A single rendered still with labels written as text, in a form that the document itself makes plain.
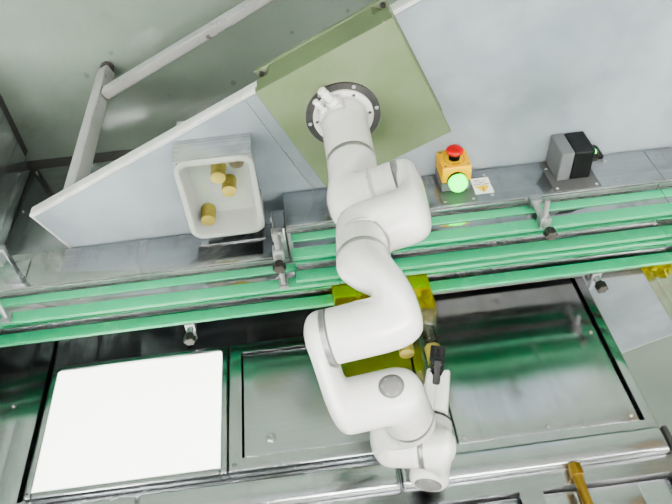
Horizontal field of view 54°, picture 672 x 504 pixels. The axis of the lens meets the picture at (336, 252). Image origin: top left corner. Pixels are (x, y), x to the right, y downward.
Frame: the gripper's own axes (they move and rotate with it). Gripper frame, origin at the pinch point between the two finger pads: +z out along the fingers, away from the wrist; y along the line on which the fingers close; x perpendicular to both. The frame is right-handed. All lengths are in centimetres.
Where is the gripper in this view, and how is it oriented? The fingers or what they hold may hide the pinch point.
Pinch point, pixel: (437, 359)
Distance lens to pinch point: 146.7
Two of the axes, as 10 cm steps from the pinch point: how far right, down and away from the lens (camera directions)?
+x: -9.9, -0.8, 1.4
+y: -0.4, -7.1, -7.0
